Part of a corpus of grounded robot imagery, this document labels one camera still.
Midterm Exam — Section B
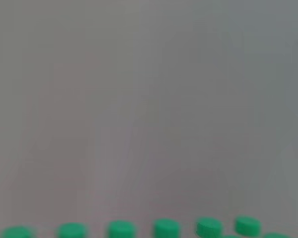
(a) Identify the green capped clear test tube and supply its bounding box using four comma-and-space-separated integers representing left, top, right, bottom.
262, 232, 293, 238
234, 215, 262, 236
56, 223, 88, 238
106, 220, 137, 238
0, 226, 35, 238
153, 218, 181, 238
196, 217, 224, 238

